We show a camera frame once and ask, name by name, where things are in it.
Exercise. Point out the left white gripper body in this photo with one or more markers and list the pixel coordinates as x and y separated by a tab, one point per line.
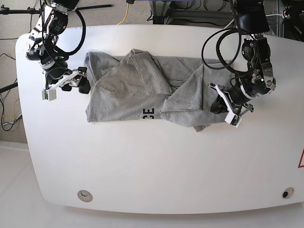
237	103

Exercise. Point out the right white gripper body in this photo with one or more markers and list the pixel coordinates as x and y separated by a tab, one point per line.
72	78

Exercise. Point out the grey T-shirt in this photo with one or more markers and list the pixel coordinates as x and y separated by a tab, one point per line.
141	86

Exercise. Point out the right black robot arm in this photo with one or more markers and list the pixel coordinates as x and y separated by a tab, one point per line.
42	47

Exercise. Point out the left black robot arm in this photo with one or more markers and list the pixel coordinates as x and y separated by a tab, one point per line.
251	23

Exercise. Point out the right table grommet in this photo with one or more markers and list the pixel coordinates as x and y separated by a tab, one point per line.
288	193

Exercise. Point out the table grommet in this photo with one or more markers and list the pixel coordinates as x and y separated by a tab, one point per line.
85	196
288	193

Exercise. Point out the black tripod stand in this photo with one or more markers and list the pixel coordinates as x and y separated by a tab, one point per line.
30	11

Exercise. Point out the left table grommet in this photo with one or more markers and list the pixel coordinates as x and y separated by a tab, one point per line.
85	196

